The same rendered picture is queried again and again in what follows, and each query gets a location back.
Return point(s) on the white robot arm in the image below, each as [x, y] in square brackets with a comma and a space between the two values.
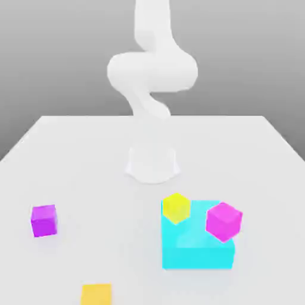
[152, 71]

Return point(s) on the small yellow cube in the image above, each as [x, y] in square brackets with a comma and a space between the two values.
[176, 207]

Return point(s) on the small magenta cube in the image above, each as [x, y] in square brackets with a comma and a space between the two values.
[224, 221]

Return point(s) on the small purple cube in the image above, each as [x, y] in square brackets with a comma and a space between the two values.
[44, 221]

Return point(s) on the small orange cube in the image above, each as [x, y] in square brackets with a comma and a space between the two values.
[96, 295]

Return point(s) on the large cyan box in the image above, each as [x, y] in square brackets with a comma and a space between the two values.
[197, 257]

